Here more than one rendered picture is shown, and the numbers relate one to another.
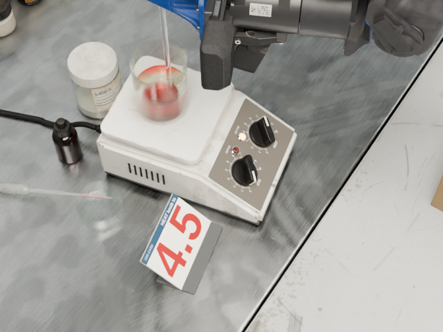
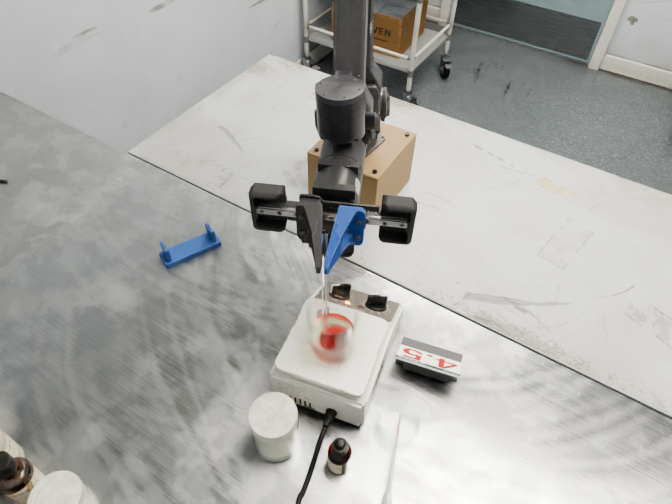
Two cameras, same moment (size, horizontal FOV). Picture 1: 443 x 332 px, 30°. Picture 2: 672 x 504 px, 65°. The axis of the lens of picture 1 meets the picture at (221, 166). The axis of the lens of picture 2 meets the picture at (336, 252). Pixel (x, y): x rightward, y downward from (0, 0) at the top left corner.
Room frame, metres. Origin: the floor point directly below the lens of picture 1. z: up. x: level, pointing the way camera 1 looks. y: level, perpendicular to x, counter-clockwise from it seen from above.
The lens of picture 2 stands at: (0.57, 0.42, 1.58)
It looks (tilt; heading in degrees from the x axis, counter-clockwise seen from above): 49 degrees down; 268
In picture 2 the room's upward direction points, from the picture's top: 1 degrees clockwise
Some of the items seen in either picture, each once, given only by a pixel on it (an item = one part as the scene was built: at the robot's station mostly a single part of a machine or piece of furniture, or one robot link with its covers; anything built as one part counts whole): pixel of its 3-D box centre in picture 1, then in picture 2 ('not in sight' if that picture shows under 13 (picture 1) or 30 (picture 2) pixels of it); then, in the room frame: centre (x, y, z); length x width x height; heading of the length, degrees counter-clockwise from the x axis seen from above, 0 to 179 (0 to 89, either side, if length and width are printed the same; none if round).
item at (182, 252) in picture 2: not in sight; (189, 243); (0.80, -0.18, 0.92); 0.10 x 0.03 x 0.04; 32
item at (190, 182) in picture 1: (190, 137); (339, 345); (0.55, 0.04, 0.94); 0.22 x 0.13 x 0.08; 68
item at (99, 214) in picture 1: (100, 205); (398, 425); (0.47, 0.14, 0.91); 0.06 x 0.06 x 0.02
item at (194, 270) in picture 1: (182, 243); (429, 356); (0.42, 0.04, 0.92); 0.09 x 0.06 x 0.04; 159
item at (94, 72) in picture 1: (96, 81); (275, 427); (0.63, 0.15, 0.94); 0.06 x 0.06 x 0.08
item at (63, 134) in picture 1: (64, 137); (339, 453); (0.55, 0.18, 0.93); 0.03 x 0.03 x 0.07
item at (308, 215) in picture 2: not in sight; (308, 244); (0.59, 0.04, 1.16); 0.07 x 0.04 x 0.06; 82
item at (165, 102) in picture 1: (159, 85); (334, 331); (0.56, 0.07, 1.03); 0.07 x 0.06 x 0.08; 154
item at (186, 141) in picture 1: (168, 108); (333, 344); (0.56, 0.06, 0.98); 0.12 x 0.12 x 0.01; 68
